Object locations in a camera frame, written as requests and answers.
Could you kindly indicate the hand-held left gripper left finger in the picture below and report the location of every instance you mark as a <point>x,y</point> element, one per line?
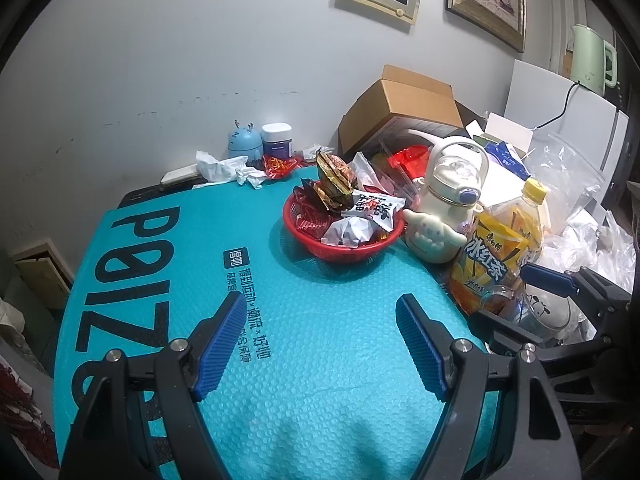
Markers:
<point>217,345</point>

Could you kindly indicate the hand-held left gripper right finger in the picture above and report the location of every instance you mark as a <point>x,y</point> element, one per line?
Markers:
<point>420,347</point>

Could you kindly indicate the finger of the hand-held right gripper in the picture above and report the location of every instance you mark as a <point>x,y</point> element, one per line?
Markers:
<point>547,277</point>
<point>495,330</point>

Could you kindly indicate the red plastic basket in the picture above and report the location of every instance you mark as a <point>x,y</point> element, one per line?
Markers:
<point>340,254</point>

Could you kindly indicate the white foil snack packet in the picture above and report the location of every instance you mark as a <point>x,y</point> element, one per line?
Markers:
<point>350,230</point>

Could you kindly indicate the black and white snack packet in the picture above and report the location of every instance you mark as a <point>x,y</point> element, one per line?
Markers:
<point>372,207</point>

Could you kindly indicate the red gold snack packet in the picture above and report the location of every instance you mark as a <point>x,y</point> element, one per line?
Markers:
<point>307,210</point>

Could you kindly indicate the brown striped snack packet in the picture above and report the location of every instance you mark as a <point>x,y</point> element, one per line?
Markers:
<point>335,180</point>

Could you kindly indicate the clear glass mug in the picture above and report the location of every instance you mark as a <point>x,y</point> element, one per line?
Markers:
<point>500,300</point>

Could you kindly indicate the white cartoon mug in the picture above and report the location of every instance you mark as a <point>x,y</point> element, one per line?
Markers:
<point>547,312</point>

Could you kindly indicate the white plastic bags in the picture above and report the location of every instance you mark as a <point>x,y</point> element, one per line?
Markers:
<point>585,250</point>

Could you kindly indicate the yellow iced tea bottle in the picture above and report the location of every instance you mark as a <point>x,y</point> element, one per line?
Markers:
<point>495,255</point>

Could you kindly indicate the teal printed bubble mat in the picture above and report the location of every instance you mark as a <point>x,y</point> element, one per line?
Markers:
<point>325,385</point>

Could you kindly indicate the clear plastic bag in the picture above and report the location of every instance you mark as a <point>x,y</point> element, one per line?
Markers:
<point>570,175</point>

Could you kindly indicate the white cartoon water bottle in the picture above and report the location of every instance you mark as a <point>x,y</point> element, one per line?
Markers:
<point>440,220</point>

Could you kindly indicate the blue and white packet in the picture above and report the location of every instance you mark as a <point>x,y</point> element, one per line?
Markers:
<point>505,157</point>

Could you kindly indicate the small white carton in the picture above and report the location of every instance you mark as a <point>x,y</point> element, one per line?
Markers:
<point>505,127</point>

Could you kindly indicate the flat white box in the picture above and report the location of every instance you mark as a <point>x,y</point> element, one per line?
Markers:
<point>180,175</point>

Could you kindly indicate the crumpled white tissue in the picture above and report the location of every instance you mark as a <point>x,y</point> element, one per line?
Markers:
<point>222,167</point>

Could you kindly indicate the red plastic packaging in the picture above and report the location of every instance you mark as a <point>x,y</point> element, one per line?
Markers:
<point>410,160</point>

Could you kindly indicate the white fridge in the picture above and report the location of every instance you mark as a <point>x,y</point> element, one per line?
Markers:
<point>535,90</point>

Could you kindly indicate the red crumpled snack packet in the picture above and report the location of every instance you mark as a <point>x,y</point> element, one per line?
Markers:
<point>280,166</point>

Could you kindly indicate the blue round humidifier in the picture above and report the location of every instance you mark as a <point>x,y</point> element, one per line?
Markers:
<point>245,142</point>

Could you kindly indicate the dark jar with white lid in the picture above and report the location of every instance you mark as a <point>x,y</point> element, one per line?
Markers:
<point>277,141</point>

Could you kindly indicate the small white wrapper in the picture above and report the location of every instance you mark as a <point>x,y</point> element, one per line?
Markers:
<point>315,151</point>

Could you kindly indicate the green electric kettle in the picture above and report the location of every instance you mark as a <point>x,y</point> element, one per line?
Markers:
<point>590,60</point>

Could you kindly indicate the open cardboard box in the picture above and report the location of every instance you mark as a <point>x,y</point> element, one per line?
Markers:
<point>395,105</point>

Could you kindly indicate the wooden wall panel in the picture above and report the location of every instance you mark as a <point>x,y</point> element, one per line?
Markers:
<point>42,275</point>

